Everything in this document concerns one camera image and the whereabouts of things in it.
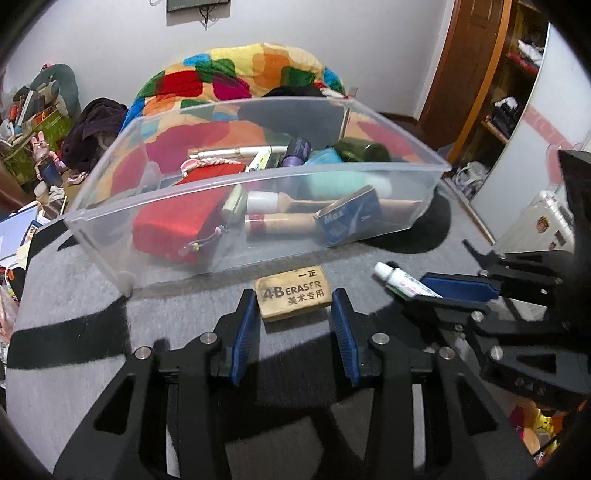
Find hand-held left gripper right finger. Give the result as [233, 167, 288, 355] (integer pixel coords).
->
[330, 288, 539, 480]

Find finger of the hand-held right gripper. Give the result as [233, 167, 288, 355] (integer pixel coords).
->
[404, 295, 573, 365]
[421, 240, 571, 302]

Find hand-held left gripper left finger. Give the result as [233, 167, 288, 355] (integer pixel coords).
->
[54, 288, 259, 480]

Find small white tube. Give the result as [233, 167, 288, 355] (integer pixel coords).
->
[373, 261, 444, 300]

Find tan eraser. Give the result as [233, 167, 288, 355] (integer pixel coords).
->
[254, 267, 334, 322]

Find wooden tube with red band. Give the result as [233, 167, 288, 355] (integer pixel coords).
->
[244, 212, 319, 240]

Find red box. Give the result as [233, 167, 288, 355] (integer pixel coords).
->
[133, 165, 241, 264]

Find wooden tube with white cap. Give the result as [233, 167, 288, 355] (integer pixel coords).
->
[247, 189, 345, 215]

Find clear plastic bin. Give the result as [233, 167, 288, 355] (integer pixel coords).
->
[64, 95, 452, 296]

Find teal roll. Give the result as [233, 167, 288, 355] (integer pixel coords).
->
[302, 148, 393, 204]

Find silver case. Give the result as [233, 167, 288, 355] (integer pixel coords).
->
[499, 188, 575, 254]

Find white shoe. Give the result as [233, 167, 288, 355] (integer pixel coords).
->
[450, 161, 490, 197]

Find blue staple box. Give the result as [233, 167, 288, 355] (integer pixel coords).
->
[315, 185, 383, 246]

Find dark green bottle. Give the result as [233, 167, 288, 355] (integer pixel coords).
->
[332, 137, 392, 162]

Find white pen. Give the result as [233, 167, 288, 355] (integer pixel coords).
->
[188, 145, 289, 160]

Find purple bottle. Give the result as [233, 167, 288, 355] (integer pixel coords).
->
[281, 136, 314, 168]

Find wooden door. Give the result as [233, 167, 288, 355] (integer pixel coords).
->
[418, 0, 513, 162]

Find wooden shelf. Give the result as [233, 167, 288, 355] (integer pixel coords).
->
[471, 0, 550, 148]

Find blue notebook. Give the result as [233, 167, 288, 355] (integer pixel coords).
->
[0, 205, 40, 264]

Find dark clothes pile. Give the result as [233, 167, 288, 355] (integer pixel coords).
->
[61, 98, 129, 172]

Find pink rabbit doll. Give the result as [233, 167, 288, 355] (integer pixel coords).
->
[31, 131, 63, 183]

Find colourful patchwork blanket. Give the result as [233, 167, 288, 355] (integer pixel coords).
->
[124, 42, 416, 185]

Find green basket with clutter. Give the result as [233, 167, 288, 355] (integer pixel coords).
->
[0, 108, 70, 190]

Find pink braided cord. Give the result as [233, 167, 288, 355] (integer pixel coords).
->
[179, 156, 243, 176]

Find small wall monitor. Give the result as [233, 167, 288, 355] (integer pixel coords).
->
[166, 0, 232, 14]

